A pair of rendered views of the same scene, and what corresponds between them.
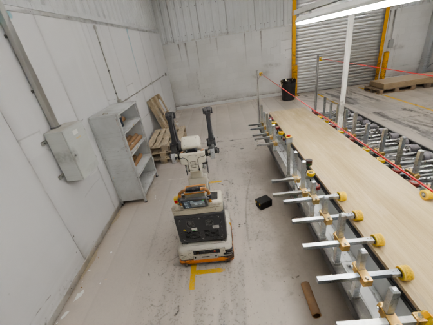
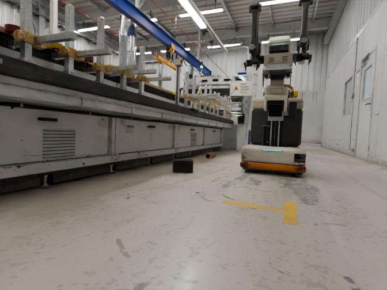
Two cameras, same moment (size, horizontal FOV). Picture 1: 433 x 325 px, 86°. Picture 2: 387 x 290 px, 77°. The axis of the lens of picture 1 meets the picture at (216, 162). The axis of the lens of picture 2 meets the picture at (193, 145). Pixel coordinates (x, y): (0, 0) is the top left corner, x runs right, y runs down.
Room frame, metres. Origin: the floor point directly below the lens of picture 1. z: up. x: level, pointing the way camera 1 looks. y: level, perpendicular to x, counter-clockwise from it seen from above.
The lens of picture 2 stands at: (5.03, 0.20, 0.40)
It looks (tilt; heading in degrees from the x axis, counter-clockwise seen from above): 3 degrees down; 197
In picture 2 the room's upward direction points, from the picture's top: 2 degrees clockwise
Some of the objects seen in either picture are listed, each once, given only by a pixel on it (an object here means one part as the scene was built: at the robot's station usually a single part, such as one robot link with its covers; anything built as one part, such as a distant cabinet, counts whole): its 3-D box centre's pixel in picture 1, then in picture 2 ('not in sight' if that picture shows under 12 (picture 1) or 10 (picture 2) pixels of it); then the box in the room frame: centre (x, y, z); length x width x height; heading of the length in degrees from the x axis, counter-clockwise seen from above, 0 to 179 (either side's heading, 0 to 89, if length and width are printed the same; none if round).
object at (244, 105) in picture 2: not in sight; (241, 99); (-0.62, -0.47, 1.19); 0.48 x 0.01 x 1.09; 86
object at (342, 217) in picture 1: (339, 240); (209, 100); (1.14, -0.76, 0.93); 0.04 x 0.04 x 0.48; 86
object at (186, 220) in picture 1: (200, 212); (276, 118); (2.10, 0.27, 0.59); 0.55 x 0.34 x 0.83; 86
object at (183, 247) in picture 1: (206, 234); (273, 156); (2.20, 0.26, 0.16); 0.67 x 0.64 x 0.25; 176
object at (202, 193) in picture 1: (195, 193); not in sight; (2.08, 0.27, 0.87); 0.23 x 0.15 x 0.11; 86
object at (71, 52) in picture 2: not in sight; (72, 53); (3.86, -0.94, 0.83); 0.14 x 0.06 x 0.05; 176
